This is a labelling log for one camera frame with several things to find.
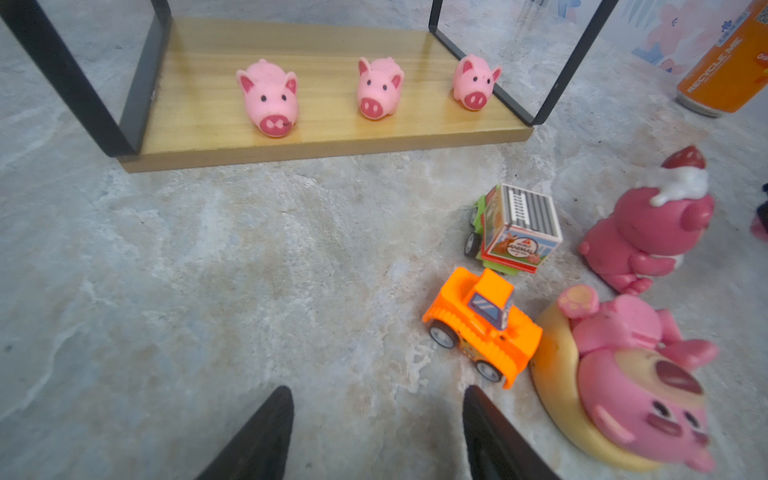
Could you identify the pink bear donut toy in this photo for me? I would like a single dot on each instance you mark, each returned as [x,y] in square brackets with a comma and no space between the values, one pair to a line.
[617,378]

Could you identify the green box toy truck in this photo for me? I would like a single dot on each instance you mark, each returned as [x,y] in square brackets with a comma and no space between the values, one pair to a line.
[513,230]

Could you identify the orange toy truck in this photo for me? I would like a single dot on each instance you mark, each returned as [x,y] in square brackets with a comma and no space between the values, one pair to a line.
[476,314]

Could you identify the orange soda can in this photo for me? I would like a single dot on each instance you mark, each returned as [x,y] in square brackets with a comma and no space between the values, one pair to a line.
[733,71]

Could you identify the wooden three-tier shelf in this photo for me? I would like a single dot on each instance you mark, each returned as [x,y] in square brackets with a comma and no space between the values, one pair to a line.
[182,110]

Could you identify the pink bear cream toy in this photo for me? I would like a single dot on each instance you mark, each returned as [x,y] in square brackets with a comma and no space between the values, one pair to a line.
[653,225]

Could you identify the pink pig toy on shelf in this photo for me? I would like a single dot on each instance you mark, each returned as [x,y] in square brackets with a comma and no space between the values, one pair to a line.
[474,81]

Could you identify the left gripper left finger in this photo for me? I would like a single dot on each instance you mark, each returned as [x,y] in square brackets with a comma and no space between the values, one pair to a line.
[259,450]

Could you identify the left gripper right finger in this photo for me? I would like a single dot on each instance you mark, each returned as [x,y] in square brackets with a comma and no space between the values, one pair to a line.
[495,449]

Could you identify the pink bear sunflower toy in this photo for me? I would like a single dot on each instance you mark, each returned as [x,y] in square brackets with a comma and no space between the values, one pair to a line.
[759,224]

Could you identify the pink pig toy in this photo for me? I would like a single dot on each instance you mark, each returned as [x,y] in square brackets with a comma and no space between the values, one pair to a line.
[474,81]
[379,88]
[270,96]

